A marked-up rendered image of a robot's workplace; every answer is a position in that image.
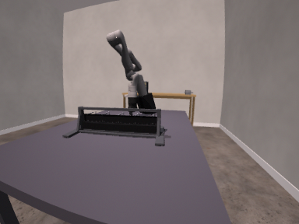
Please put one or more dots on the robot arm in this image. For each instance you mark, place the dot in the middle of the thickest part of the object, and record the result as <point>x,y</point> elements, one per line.
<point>128,60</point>

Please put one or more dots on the black patch panel rack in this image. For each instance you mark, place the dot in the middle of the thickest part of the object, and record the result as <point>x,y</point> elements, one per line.
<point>104,124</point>

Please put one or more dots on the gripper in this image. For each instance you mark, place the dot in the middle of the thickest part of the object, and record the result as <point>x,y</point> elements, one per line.
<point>132,100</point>

